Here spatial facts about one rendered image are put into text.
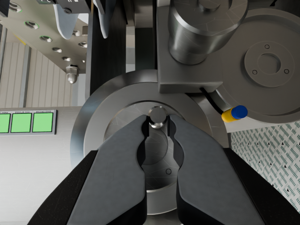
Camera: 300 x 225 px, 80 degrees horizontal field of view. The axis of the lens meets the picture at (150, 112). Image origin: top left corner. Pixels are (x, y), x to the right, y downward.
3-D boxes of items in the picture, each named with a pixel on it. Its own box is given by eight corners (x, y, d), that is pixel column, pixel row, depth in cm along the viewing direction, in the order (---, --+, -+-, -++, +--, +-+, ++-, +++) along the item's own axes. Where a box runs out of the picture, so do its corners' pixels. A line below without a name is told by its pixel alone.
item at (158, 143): (86, 170, 14) (124, 86, 16) (94, 167, 16) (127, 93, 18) (174, 209, 14) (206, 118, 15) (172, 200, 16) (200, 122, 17)
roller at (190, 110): (211, 81, 17) (218, 216, 15) (176, 119, 42) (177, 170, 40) (87, 81, 17) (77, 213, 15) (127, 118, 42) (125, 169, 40)
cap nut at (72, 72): (76, 65, 51) (75, 81, 50) (81, 71, 54) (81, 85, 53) (63, 66, 51) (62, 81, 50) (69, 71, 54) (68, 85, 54)
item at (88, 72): (95, -55, 21) (89, 97, 18) (126, 48, 44) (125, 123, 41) (91, -54, 21) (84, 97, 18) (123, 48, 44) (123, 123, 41)
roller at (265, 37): (322, 5, 18) (346, 122, 16) (224, 85, 43) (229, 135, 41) (203, 9, 19) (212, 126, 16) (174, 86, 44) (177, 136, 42)
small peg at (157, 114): (169, 124, 12) (148, 126, 12) (166, 127, 15) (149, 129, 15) (167, 104, 12) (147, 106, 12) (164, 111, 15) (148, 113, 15)
